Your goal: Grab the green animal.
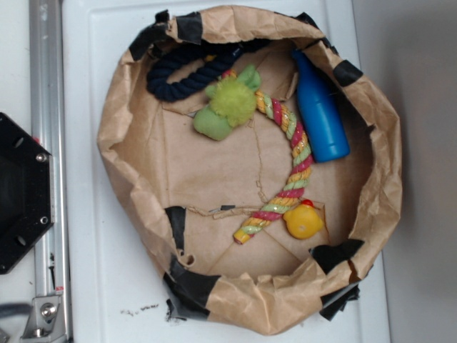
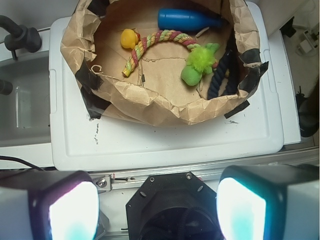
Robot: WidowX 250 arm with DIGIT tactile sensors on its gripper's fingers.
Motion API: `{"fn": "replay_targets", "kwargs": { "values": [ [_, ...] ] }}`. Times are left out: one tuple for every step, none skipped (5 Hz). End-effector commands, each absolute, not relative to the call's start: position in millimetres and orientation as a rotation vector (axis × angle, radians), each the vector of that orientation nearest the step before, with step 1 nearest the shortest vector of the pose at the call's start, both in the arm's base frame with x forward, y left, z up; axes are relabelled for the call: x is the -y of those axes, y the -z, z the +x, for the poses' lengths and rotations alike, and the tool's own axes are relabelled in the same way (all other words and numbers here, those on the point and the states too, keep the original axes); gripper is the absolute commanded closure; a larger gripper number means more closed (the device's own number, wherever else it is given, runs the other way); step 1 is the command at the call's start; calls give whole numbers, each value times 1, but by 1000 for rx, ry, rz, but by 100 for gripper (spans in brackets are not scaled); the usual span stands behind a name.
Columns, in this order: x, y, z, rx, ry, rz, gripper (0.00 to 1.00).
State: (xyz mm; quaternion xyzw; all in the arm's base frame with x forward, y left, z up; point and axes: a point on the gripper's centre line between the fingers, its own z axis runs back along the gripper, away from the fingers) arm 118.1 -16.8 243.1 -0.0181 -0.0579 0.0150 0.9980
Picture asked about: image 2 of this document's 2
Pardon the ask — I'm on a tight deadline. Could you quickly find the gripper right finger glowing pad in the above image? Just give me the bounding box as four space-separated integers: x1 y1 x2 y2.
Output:
216 164 320 240

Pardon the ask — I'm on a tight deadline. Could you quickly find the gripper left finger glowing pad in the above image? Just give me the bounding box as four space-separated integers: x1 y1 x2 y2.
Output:
0 170 99 240

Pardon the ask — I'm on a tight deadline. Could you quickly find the green plush animal toy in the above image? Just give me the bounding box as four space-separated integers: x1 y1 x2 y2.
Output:
180 43 220 87

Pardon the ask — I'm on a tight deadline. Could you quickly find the white plastic bin lid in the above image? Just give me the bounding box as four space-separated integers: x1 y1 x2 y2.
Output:
49 17 285 172

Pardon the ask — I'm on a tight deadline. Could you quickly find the grey sink basin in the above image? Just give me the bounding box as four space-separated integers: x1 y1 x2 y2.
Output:
0 51 51 147

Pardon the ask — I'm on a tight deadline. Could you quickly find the dark bag on floor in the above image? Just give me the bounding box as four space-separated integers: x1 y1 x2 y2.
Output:
295 82 320 138

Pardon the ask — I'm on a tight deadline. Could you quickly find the white power strip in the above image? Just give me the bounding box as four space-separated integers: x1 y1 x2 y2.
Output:
297 30 320 56

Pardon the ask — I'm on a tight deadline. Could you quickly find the black faucet fixture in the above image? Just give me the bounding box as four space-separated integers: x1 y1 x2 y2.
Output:
0 15 42 61

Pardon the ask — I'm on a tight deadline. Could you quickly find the brown paper bag container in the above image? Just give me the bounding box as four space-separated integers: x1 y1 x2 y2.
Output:
60 0 269 127

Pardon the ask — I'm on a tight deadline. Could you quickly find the yellow rubber duck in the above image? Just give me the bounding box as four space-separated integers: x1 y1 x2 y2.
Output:
120 28 141 50

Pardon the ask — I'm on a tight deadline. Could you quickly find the blue plastic bottle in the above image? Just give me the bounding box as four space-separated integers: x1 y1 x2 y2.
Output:
157 8 223 32

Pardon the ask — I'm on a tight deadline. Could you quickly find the black cable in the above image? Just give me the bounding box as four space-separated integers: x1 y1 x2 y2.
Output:
0 155 48 172

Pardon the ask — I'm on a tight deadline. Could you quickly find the black octagonal mount plate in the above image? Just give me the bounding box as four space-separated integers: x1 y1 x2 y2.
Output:
125 172 224 240

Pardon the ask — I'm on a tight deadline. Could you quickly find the aluminium extrusion rail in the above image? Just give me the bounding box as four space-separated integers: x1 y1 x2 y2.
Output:
89 146 320 193

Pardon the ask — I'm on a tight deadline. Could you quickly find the dark navy rope toy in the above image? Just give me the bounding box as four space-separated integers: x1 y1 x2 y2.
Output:
207 49 240 100

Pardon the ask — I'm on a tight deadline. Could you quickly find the multicolour twisted rope toy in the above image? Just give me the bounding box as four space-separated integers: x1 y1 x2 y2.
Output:
121 29 201 78

